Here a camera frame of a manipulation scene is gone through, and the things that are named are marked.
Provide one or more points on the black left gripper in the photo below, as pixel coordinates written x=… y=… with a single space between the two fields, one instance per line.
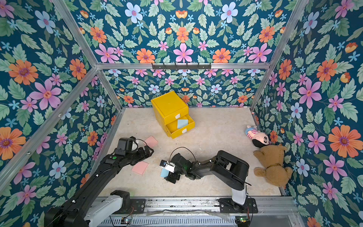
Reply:
x=142 y=155

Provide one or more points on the metal hook rail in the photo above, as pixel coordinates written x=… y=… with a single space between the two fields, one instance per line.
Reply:
x=181 y=66

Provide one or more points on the pink plush doll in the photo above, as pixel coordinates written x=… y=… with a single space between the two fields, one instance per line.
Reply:
x=258 y=138

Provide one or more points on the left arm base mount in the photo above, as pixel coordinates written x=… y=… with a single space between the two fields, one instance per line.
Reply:
x=129 y=205

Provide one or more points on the brown teddy bear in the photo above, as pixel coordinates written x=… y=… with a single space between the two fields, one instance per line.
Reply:
x=273 y=171

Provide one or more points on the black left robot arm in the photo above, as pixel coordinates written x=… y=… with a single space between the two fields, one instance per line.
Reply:
x=77 y=211

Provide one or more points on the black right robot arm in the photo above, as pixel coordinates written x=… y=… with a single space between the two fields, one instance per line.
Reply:
x=228 y=168

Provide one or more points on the blue sticky note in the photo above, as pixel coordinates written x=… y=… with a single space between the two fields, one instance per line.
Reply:
x=164 y=173
x=182 y=123

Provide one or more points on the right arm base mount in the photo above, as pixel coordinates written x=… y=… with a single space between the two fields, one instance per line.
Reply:
x=226 y=205

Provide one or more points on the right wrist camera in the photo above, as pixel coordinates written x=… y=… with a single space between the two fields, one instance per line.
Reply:
x=167 y=166

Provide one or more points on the pink sticky note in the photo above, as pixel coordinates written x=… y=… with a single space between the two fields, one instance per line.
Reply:
x=151 y=142
x=140 y=168

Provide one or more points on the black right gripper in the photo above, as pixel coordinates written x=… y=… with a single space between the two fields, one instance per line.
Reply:
x=174 y=172

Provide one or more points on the yellow drawer cabinet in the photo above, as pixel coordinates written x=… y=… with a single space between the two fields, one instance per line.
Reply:
x=168 y=108

